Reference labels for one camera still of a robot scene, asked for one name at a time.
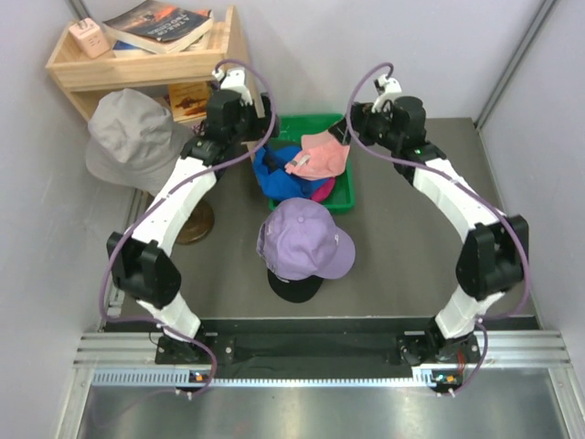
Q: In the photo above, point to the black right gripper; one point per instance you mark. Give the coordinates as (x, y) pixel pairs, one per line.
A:
(363, 117)

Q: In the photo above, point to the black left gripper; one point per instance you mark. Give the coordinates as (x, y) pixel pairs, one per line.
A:
(264, 127)

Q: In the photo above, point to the light pink cap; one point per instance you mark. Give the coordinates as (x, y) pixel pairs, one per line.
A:
(322, 156)

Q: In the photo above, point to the grey bucket hat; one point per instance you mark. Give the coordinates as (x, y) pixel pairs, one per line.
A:
(134, 141)

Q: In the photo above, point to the lavender baseball cap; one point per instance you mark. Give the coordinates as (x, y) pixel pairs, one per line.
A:
(300, 239)

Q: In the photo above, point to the black baseball cap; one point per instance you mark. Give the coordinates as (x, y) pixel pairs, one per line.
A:
(296, 292)

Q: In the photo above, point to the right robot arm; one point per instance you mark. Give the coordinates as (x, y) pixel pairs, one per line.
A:
(493, 258)

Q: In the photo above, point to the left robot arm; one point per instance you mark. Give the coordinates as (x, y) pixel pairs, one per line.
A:
(140, 261)

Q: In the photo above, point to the blue book under stack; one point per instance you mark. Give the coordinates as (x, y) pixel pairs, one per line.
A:
(124, 50)

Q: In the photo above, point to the blue cap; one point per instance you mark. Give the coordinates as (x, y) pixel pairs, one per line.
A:
(275, 182)

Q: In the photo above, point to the orange cover book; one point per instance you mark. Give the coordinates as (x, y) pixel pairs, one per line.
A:
(188, 100)

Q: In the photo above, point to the magenta cap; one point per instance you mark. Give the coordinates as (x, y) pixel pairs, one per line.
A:
(324, 191)

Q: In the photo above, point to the green plastic bin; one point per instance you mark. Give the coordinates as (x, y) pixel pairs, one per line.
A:
(342, 198)

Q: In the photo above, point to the beige mannequin head stand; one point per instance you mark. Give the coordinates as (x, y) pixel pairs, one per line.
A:
(199, 224)

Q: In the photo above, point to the dark cover paperback book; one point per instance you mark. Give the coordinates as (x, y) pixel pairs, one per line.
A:
(160, 28)

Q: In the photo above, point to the wooden shelf unit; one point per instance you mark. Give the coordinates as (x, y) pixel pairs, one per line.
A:
(85, 81)

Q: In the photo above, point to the pink power adapter cube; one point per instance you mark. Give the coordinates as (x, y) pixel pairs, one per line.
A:
(90, 38)

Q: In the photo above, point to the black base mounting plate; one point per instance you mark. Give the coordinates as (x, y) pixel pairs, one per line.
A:
(295, 347)

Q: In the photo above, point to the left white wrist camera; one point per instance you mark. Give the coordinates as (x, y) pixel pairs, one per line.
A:
(234, 79)

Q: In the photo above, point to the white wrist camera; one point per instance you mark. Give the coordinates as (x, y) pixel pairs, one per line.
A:
(387, 88)
(234, 79)

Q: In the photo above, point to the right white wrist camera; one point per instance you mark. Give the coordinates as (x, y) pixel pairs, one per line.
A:
(387, 88)

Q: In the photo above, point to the aluminium rail with cable duct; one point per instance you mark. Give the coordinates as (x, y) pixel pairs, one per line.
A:
(129, 359)

